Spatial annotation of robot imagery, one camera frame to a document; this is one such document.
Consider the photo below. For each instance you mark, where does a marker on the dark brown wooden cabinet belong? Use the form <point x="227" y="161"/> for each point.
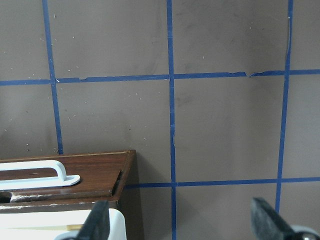
<point x="129" y="205"/>

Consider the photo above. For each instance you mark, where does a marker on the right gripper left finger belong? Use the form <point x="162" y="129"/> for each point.
<point x="97" y="224"/>

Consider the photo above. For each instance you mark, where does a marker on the white plastic tray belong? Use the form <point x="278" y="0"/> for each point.
<point x="45" y="225"/>

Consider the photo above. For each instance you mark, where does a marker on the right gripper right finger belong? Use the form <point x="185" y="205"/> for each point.
<point x="266" y="223"/>

